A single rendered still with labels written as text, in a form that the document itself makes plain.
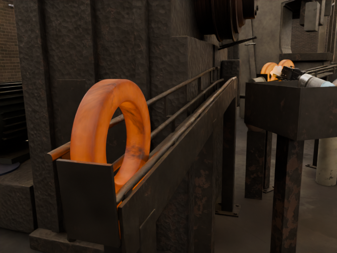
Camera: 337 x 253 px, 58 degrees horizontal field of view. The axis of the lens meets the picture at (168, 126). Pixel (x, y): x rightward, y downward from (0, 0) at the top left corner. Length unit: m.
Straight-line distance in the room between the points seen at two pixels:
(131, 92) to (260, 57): 3.79
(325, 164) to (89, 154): 1.92
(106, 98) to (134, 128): 0.13
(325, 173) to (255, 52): 2.37
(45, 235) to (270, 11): 3.57
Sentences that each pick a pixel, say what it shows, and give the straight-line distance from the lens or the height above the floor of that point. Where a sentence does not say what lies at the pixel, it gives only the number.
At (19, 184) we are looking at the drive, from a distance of 1.58.
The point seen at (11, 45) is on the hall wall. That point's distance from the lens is 8.87.
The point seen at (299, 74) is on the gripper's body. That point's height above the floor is 0.72.
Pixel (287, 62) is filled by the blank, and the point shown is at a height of 0.78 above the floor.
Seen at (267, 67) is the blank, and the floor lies 0.76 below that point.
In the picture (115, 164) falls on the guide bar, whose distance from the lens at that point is 0.50.
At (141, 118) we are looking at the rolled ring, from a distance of 0.48.
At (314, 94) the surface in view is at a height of 0.70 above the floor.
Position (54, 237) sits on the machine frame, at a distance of 1.45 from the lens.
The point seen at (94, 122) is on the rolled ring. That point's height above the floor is 0.72.
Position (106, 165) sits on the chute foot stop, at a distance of 0.35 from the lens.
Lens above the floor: 0.78
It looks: 12 degrees down
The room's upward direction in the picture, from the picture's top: 1 degrees counter-clockwise
